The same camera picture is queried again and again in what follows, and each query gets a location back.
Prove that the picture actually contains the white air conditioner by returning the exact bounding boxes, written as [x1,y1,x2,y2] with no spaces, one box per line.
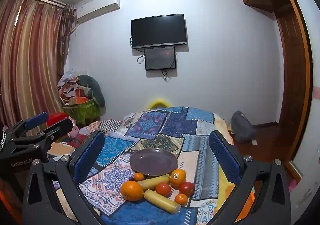
[75,0,120,22]

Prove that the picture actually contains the large orange with sticker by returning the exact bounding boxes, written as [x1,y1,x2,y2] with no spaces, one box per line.
[170,169,187,188]

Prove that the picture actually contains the yellow plastic object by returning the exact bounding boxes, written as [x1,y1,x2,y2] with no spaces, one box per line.
[147,97,172,110]

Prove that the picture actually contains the yellow-green squash piece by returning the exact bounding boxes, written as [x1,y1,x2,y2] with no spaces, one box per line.
[143,189,181,214]
[137,174,171,190]

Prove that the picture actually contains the red patterned cloth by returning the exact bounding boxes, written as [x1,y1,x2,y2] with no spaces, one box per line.
[65,131,89,149]

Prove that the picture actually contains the green storage box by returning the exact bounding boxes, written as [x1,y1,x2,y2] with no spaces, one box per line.
[63,99,101,127]

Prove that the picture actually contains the large plain orange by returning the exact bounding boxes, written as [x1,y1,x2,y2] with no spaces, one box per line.
[120,180,145,202]

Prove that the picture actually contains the purple plate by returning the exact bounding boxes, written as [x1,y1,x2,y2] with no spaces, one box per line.
[129,148,178,176]

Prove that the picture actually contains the pink toy figure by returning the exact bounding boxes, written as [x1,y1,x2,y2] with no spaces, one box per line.
[69,117,79,138]

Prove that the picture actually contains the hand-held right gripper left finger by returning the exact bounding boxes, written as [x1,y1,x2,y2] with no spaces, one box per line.
[22,130,105,225]

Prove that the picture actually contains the yellow orange blanket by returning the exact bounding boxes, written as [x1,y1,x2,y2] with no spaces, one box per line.
[216,112,255,225]

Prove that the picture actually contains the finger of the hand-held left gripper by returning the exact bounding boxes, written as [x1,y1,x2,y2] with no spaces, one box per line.
[8,117,73,156]
[4,112,49,138]

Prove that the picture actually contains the small black wall monitor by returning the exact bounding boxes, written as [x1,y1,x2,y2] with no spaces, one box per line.
[144,46,177,71]

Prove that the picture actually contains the black wall television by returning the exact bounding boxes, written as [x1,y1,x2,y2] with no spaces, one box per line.
[131,14,188,49]

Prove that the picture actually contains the blue patchwork tablecloth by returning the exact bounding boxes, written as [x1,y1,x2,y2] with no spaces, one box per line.
[54,106,240,225]

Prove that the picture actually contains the striped brown curtain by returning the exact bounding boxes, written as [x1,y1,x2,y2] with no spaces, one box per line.
[0,0,75,128]

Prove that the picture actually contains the grey backpack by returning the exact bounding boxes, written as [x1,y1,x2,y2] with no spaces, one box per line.
[230,110,257,143]

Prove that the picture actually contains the red box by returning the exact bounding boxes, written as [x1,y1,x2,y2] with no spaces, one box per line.
[46,112,69,127]

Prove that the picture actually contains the pile of clothes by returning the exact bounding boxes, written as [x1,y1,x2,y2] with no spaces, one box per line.
[57,70,83,105]

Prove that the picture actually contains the red tomato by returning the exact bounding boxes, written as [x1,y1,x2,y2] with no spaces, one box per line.
[179,182,195,196]
[155,182,172,197]

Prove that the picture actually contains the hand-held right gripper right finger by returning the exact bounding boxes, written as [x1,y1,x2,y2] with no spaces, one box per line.
[209,130,292,225]

